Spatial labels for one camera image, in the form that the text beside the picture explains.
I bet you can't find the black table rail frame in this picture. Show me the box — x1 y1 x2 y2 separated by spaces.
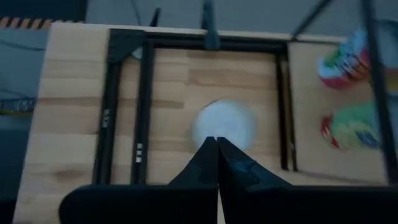
92 27 299 186

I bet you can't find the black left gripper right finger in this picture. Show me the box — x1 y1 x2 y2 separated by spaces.
216 136 398 224

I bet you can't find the black overhead rig frame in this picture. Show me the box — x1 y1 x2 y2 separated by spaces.
133 0 398 185

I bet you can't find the black frame wooden shelf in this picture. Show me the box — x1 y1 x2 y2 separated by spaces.
285 40 398 185

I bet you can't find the red swirl print can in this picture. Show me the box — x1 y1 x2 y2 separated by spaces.
316 28 373 91

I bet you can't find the pale green oranges can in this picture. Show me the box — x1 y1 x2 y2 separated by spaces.
320 101 381 151

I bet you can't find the yellow black hazard tape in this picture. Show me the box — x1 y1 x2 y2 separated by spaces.
0 16 53 30

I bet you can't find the green sliced peaches can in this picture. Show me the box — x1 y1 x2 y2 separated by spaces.
190 98 259 152

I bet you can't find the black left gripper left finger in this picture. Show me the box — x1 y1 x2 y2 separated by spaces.
58 136 219 224

